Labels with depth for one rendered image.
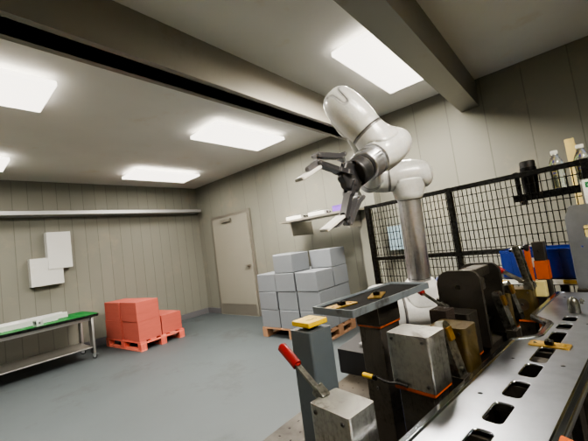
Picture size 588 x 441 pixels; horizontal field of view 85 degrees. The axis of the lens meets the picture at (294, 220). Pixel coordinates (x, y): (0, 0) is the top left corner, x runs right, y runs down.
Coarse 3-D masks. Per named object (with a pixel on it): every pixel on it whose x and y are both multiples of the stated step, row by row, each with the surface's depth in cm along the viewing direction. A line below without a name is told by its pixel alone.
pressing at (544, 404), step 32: (544, 320) 98; (576, 320) 95; (512, 352) 79; (576, 352) 75; (480, 384) 66; (544, 384) 63; (576, 384) 61; (448, 416) 56; (480, 416) 55; (512, 416) 54; (544, 416) 53; (576, 416) 53
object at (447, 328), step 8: (448, 328) 75; (448, 336) 74; (448, 344) 74; (456, 344) 76; (448, 352) 74; (456, 352) 74; (456, 360) 73; (456, 368) 73; (464, 368) 73; (456, 376) 73
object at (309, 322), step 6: (300, 318) 76; (306, 318) 75; (312, 318) 74; (318, 318) 74; (324, 318) 74; (294, 324) 74; (300, 324) 73; (306, 324) 71; (312, 324) 72; (318, 324) 73
